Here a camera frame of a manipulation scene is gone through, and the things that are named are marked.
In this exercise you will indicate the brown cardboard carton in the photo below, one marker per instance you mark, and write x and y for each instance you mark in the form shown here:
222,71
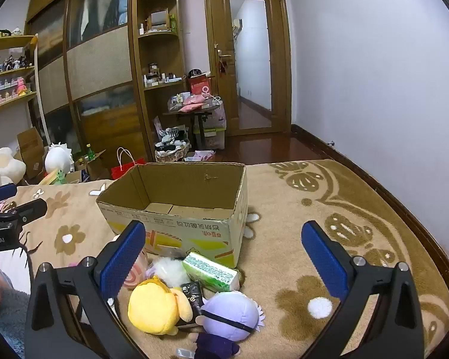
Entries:
30,151

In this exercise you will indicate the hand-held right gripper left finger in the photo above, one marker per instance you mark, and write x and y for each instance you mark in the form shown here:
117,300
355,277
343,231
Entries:
121,260

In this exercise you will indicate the pink cloth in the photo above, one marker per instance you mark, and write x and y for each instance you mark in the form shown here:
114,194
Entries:
194,104

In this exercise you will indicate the white round plush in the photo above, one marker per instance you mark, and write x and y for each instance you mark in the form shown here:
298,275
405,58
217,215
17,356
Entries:
136,273

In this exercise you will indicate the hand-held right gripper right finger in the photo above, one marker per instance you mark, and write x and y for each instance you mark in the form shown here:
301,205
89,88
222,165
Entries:
323,260

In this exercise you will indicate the yellow display shelf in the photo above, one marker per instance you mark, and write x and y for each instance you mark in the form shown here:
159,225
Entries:
11,71

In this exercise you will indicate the low cardboard carton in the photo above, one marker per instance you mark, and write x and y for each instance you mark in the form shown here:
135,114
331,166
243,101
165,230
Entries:
91,168

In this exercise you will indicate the yellow plush toy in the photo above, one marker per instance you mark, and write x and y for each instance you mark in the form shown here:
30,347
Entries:
153,306

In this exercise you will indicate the green white carton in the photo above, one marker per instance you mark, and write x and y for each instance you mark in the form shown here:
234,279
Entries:
209,271

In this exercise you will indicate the cardboard box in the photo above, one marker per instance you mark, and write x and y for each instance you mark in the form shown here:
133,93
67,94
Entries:
179,220

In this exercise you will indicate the purple-haired plush doll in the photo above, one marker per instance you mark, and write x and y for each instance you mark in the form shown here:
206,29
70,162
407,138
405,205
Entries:
228,314

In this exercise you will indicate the brown flower blanket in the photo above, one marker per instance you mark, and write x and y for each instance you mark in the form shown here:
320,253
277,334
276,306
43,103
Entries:
277,254

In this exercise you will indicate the small side table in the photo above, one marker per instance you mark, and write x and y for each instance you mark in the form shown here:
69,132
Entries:
194,114

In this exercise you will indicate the wooden wardrobe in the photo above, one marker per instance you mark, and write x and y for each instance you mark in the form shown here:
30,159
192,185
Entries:
97,63

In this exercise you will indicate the red paper bag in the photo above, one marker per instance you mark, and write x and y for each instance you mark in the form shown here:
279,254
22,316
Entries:
125,170

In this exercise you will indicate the black packet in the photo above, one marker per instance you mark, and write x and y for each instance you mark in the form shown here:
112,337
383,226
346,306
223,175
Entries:
193,297

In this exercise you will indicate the red box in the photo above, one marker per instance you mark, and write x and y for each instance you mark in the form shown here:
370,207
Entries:
200,86

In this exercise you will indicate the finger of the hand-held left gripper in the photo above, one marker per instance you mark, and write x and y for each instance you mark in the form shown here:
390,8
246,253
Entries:
31,209
2,192

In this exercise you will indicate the wooden door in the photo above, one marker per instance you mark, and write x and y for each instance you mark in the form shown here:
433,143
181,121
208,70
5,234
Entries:
217,26

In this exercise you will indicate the green bottle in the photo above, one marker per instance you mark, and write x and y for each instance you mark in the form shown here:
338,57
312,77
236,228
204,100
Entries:
91,151

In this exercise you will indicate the clear plastic storage bin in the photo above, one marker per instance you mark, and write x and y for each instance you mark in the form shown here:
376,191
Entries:
215,134

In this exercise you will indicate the white-haired plush doll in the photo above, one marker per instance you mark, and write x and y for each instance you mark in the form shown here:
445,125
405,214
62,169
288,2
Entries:
58,159

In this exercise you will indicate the cream plush toy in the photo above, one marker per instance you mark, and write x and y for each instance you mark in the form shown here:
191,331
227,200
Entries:
2,166

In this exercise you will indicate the wicker basket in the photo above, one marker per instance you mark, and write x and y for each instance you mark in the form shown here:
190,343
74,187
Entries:
172,153

